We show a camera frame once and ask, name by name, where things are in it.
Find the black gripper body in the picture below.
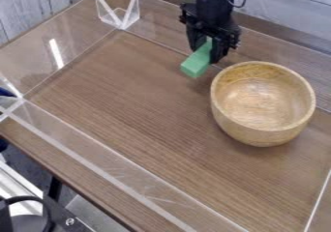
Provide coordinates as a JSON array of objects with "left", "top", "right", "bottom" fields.
[{"left": 180, "top": 0, "right": 240, "bottom": 48}]

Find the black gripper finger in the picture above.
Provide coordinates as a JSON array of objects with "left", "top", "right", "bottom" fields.
[
  {"left": 187, "top": 23, "right": 208, "bottom": 51},
  {"left": 209, "top": 35, "right": 232, "bottom": 64}
]

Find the green rectangular block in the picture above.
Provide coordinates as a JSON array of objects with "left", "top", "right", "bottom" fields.
[{"left": 180, "top": 41, "right": 212, "bottom": 78}]

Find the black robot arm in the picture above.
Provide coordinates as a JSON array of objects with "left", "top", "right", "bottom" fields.
[{"left": 180, "top": 0, "right": 242, "bottom": 64}]

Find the light wooden bowl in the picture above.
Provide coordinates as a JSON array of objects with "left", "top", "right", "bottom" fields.
[{"left": 211, "top": 61, "right": 317, "bottom": 147}]

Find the black table leg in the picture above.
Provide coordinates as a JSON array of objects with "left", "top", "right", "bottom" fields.
[{"left": 49, "top": 177, "right": 62, "bottom": 201}]

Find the clear acrylic corner bracket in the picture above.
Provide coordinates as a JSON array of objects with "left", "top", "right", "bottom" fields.
[{"left": 94, "top": 0, "right": 140, "bottom": 30}]

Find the clear acrylic barrier wall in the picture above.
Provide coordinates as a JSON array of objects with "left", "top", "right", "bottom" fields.
[{"left": 0, "top": 0, "right": 331, "bottom": 232}]

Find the black cable loop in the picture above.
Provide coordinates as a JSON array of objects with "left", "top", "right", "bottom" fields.
[{"left": 0, "top": 194, "right": 55, "bottom": 232}]

